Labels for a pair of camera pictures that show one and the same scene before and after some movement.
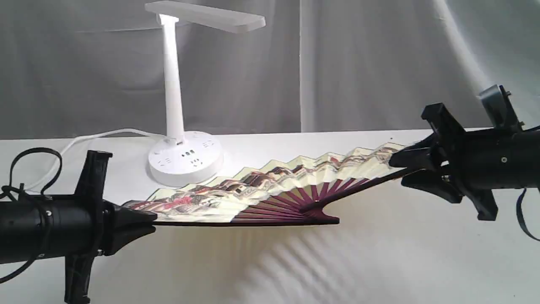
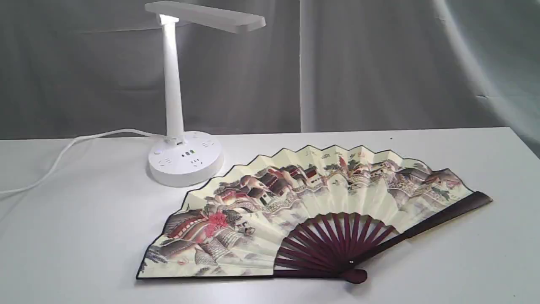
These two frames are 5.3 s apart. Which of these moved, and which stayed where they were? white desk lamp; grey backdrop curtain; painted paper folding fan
Moved: painted paper folding fan
Stayed: grey backdrop curtain; white desk lamp
